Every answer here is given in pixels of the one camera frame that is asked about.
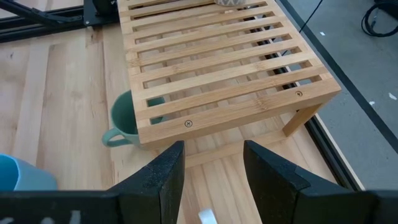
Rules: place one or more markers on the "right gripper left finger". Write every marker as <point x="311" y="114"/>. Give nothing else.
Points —
<point x="149" y="193"/>

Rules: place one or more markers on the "plain green mug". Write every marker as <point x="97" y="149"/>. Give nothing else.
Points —
<point x="122" y="118"/>

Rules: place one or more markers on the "plain blue mug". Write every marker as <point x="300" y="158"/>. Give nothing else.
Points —
<point x="31" y="177"/>

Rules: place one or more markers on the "black geometric patterned mug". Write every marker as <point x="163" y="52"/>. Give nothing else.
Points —
<point x="230" y="2"/>

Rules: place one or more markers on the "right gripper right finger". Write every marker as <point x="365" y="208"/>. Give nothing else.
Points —
<point x="286" y="196"/>

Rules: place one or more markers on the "slatted wooden shelf riser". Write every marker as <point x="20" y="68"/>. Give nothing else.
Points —
<point x="233" y="118"/>

